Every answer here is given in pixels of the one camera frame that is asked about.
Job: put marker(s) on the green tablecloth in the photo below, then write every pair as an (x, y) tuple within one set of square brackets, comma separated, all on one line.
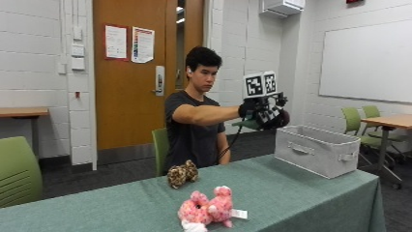
[(278, 199)]

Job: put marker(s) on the white paper with red edge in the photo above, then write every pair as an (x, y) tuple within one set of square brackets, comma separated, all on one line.
[(116, 42)]

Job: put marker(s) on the white marker cube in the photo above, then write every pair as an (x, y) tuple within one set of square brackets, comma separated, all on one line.
[(258, 84)]

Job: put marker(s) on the whiteboard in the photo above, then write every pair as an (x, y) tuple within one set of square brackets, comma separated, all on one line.
[(368, 61)]

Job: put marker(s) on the small red wall device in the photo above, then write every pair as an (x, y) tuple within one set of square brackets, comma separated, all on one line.
[(77, 94)]

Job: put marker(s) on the white wall switch box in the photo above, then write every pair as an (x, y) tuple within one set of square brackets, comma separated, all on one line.
[(77, 63), (77, 33), (77, 51), (61, 68)]

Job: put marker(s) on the grey fabric storage bin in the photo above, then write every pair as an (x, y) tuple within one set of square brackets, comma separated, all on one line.
[(317, 151)]

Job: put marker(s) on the leopard print soft toy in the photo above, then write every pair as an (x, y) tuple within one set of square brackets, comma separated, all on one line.
[(181, 174)]

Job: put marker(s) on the dark soft toy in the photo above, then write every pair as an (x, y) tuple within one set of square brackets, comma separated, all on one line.
[(282, 121)]

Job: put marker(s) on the wooden door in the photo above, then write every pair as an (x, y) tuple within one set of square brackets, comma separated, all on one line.
[(128, 106)]

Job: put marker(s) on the wooden table with metal legs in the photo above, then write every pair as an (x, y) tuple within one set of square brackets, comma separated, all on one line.
[(388, 121)]

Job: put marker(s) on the colourful paper notice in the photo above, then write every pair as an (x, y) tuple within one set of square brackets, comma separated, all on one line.
[(142, 45)]

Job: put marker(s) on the white wall air unit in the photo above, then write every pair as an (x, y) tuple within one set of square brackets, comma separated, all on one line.
[(280, 7)]

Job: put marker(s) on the green chair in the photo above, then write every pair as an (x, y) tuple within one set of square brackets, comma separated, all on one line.
[(160, 148), (372, 112), (17, 170), (352, 124)]

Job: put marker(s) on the pink spotted soft toy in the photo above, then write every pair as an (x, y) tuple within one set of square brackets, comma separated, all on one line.
[(205, 208)]

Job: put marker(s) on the red ceiling sign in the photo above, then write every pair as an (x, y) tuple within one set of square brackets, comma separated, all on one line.
[(354, 1)]

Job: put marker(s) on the the person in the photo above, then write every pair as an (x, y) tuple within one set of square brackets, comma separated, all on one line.
[(190, 129)]

